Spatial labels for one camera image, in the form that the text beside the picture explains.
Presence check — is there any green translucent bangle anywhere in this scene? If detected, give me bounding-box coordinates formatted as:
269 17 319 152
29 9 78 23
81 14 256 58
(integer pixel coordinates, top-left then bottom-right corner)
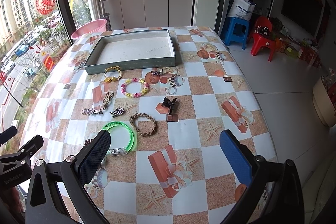
102 121 136 156

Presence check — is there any silver heart hair clip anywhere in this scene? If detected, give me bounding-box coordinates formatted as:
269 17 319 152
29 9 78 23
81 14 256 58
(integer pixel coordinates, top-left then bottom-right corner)
110 107 125 118

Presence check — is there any brown braided hair tie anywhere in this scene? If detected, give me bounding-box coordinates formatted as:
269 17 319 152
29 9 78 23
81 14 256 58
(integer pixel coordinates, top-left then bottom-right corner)
129 112 158 138

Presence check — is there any beige bunny hair clip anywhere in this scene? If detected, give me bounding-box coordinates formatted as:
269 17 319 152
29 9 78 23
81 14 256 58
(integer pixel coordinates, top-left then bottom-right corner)
101 92 114 110

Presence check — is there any yellow bow hair tie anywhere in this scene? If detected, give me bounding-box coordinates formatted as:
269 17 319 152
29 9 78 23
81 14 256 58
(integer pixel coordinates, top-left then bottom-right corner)
104 65 124 84

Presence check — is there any pink yellow spiral bracelet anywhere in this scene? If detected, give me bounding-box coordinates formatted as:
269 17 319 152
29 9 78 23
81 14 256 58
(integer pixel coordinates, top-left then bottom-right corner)
120 77 150 98

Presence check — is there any black claw hair clip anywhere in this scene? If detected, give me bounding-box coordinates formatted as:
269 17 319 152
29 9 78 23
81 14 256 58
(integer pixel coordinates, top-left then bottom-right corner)
161 97 177 114

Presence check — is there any checkered patterned tablecloth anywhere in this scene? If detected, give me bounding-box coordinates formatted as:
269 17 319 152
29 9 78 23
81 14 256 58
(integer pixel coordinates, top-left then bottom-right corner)
21 27 276 223

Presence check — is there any cream round container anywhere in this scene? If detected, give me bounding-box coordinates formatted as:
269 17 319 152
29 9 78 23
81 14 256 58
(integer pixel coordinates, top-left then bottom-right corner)
313 78 335 128

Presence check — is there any green shallow tray box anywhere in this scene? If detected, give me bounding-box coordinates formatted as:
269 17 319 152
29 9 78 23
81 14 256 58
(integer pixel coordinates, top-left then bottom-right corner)
84 30 176 75

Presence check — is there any red plastic child chair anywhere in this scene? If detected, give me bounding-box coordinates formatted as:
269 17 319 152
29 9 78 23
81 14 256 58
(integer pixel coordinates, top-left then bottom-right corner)
248 16 276 61

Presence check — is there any pink plastic basin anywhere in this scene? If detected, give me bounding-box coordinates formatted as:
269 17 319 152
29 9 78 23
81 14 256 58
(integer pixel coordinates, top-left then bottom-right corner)
71 19 108 40

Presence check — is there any blue plastic stool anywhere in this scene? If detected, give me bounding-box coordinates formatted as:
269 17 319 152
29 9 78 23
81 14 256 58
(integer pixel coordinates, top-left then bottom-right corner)
222 16 249 50

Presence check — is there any red paper window decoration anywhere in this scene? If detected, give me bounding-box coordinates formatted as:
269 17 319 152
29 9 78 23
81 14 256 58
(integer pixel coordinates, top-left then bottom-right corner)
35 0 56 15

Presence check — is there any white shopping bag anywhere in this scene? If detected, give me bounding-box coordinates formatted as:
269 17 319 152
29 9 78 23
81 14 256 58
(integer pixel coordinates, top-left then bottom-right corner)
227 0 256 22

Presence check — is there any white cabinet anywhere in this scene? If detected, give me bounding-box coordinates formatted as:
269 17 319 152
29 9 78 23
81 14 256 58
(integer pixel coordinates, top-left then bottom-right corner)
98 0 195 30

